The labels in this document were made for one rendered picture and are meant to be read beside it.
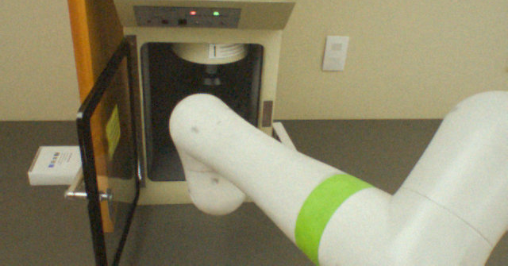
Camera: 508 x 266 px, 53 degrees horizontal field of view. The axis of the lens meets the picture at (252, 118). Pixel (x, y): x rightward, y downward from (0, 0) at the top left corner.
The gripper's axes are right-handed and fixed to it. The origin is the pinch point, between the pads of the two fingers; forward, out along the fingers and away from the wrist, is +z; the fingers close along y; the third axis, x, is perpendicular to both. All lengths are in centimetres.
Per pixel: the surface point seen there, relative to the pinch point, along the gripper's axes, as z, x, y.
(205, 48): -7.4, -15.2, 1.6
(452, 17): 34, -9, -75
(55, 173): -1.6, 21.7, 38.6
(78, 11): -19.1, -26.8, 24.3
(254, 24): -14.5, -23.3, -7.5
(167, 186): -9.8, 20.1, 10.4
